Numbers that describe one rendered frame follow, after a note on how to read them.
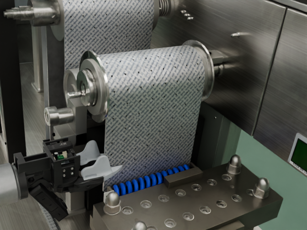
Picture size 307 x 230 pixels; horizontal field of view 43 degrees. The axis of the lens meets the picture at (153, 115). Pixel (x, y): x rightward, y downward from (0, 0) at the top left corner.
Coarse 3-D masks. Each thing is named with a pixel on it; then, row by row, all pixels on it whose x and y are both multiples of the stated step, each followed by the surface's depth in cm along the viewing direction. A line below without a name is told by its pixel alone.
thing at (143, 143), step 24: (120, 120) 79; (144, 120) 82; (168, 120) 86; (192, 120) 90; (120, 144) 82; (144, 144) 86; (168, 144) 90; (192, 144) 94; (144, 168) 90; (168, 168) 94
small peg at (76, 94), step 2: (72, 92) 79; (74, 92) 79; (76, 92) 79; (78, 92) 79; (80, 92) 79; (68, 94) 78; (70, 94) 78; (72, 94) 78; (74, 94) 79; (76, 94) 79; (78, 94) 79; (80, 94) 79; (68, 96) 78; (70, 96) 78; (72, 96) 79; (74, 96) 79; (76, 96) 79; (78, 96) 79; (80, 96) 79; (68, 98) 78; (70, 98) 78; (72, 98) 79
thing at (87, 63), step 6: (84, 60) 79; (90, 60) 77; (204, 60) 87; (84, 66) 80; (90, 66) 76; (96, 66) 75; (204, 66) 86; (96, 72) 74; (96, 78) 75; (96, 84) 76; (102, 84) 74; (204, 84) 87; (102, 90) 74; (102, 96) 75; (102, 102) 75; (90, 108) 81; (96, 108) 78; (96, 114) 78
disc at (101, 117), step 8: (88, 56) 78; (96, 56) 75; (80, 64) 83; (96, 64) 75; (104, 72) 73; (104, 80) 73; (104, 88) 74; (104, 96) 75; (104, 104) 75; (88, 112) 84; (104, 112) 76; (96, 120) 80
